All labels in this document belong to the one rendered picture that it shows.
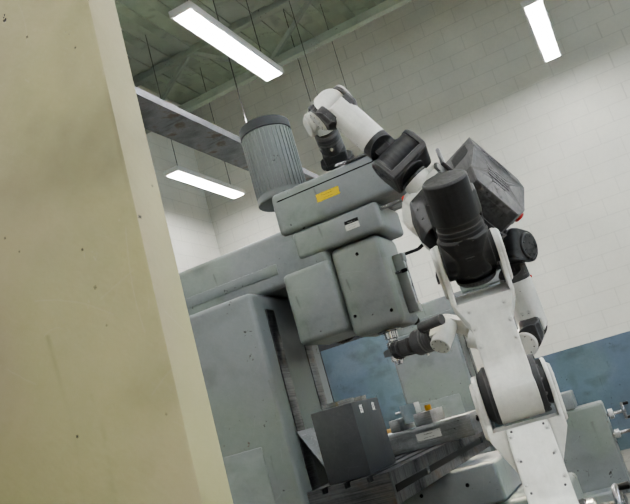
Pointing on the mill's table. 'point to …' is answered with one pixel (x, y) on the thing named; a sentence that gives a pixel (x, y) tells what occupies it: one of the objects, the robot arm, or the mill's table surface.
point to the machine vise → (446, 431)
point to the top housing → (332, 196)
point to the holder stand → (352, 439)
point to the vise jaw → (429, 416)
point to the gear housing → (348, 229)
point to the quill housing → (371, 286)
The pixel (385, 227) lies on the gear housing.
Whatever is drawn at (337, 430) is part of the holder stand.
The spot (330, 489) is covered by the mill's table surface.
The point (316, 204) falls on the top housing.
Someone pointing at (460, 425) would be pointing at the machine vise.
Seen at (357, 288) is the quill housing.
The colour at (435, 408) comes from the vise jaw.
